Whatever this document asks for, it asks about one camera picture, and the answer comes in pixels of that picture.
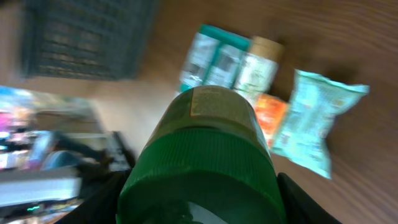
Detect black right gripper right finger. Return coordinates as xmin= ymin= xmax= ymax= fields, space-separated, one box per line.
xmin=277 ymin=172 xmax=341 ymax=224

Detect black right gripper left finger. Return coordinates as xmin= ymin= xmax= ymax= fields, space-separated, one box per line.
xmin=56 ymin=170 xmax=131 ymax=224

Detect teal wet wipes pack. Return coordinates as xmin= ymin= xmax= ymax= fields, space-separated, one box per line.
xmin=271 ymin=70 xmax=369 ymax=179

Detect orange tissue packet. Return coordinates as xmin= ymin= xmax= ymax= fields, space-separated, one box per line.
xmin=254 ymin=94 xmax=289 ymax=149

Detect green capped jar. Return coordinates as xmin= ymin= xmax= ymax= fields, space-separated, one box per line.
xmin=116 ymin=86 xmax=287 ymax=223

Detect white tube with tan cap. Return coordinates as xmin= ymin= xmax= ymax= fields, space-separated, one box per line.
xmin=233 ymin=36 xmax=284 ymax=106

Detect green 3M package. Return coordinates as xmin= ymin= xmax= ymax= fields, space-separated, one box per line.
xmin=179 ymin=24 xmax=251 ymax=92

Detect grey plastic mesh basket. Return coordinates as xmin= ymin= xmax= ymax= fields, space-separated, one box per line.
xmin=21 ymin=0 xmax=160 ymax=81

